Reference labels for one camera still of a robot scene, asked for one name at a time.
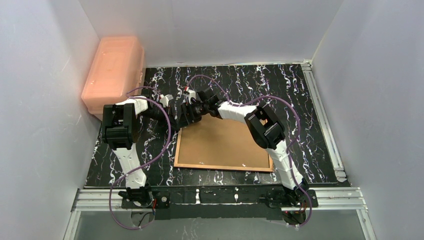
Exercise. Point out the brown fibreboard backing board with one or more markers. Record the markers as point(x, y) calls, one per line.
point(222, 142)

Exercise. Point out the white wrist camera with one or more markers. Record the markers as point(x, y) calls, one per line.
point(165, 100)
point(190, 95)

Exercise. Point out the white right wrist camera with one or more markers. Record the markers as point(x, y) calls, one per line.
point(190, 95)

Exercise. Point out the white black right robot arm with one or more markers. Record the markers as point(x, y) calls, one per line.
point(265, 127)

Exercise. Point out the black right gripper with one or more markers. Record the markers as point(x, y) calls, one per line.
point(189, 112)

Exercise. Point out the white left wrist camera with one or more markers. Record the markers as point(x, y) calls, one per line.
point(165, 100)

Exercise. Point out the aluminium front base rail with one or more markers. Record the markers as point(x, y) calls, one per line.
point(332, 198)

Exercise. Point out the wooden picture frame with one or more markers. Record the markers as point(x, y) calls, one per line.
point(179, 149)

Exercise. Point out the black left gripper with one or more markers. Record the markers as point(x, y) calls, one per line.
point(174, 120)

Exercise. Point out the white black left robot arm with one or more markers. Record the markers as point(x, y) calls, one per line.
point(120, 129)

